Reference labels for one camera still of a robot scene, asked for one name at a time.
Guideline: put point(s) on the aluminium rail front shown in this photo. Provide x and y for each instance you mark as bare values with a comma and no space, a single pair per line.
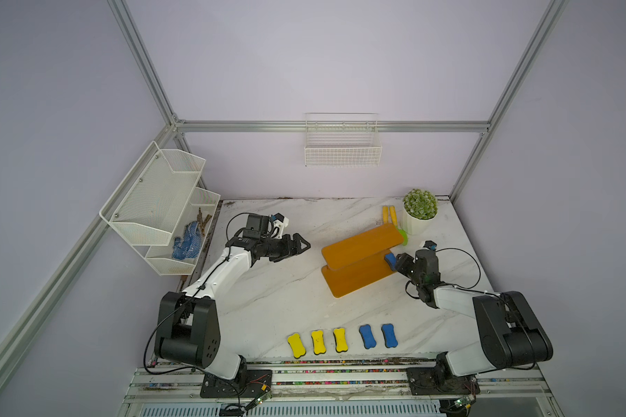
395,386

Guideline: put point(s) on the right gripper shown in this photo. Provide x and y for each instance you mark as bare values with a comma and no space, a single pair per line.
402,262

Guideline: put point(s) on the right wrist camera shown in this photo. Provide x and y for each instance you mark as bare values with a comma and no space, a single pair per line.
430,245

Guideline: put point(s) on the yellow eraser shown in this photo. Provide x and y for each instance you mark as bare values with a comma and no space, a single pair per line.
317,337

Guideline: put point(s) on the green trowel yellow handle right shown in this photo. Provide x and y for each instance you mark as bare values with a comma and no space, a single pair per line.
394,221

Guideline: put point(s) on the blue eraser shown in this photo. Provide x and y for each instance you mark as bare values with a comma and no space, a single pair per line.
369,341
390,258
390,340

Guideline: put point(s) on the green trowel yellow handle left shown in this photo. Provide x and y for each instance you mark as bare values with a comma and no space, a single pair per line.
386,215

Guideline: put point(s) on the blue item in shelf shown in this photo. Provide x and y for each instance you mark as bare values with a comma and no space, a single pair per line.
188,246

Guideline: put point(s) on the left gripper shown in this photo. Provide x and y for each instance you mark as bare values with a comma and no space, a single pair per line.
289,251

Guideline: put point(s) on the green artificial plant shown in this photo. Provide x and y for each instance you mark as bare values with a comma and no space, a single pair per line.
420,204

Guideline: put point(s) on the wooden two-tier shelf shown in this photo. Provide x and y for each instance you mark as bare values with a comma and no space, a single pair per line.
359,261

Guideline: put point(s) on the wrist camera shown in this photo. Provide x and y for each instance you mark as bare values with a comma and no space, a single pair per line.
265,226
430,245

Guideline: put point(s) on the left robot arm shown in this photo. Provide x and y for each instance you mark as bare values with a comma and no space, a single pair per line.
188,329

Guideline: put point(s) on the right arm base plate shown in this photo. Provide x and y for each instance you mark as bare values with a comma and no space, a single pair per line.
433,381

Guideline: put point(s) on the aluminium corner frame post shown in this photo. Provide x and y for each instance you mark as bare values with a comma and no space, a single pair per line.
545,27

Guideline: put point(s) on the white plant pot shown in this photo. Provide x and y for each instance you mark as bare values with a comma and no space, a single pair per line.
413,226

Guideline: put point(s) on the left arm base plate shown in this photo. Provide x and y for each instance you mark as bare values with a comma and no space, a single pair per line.
235,383

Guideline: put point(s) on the green trowel yellow handle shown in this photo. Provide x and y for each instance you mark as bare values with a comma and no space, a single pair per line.
394,221
386,215

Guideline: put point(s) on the white mesh wall shelf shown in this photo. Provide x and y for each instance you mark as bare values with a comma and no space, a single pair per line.
158,198

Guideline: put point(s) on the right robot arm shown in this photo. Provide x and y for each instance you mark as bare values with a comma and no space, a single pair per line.
509,335

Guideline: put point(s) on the wooden clips in shelf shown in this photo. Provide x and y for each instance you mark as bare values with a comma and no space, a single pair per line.
202,219

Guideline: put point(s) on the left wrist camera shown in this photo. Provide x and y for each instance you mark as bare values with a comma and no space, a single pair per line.
265,226

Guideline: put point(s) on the white wire wall basket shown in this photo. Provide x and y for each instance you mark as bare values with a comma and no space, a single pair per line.
343,140

